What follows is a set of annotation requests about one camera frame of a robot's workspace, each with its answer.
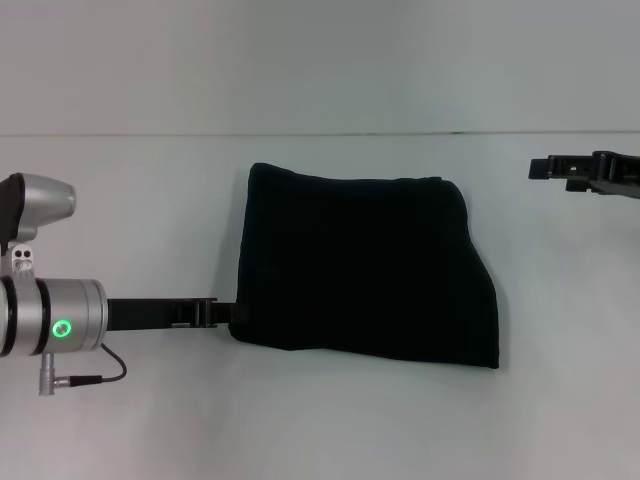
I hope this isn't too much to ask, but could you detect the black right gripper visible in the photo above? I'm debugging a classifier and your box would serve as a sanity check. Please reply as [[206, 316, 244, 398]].
[[527, 149, 640, 202]]

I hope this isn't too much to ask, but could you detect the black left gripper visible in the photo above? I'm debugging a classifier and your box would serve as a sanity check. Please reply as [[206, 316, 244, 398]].
[[104, 296, 250, 334]]

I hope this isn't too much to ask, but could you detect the black shirt with FREE print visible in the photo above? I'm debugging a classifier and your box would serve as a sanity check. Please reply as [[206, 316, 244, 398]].
[[227, 161, 502, 371]]

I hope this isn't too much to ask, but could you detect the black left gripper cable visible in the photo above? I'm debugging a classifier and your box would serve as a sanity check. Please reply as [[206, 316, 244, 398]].
[[38, 342, 129, 397]]

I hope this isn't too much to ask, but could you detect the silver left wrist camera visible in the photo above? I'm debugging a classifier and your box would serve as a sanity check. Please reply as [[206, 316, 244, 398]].
[[0, 172, 77, 279]]

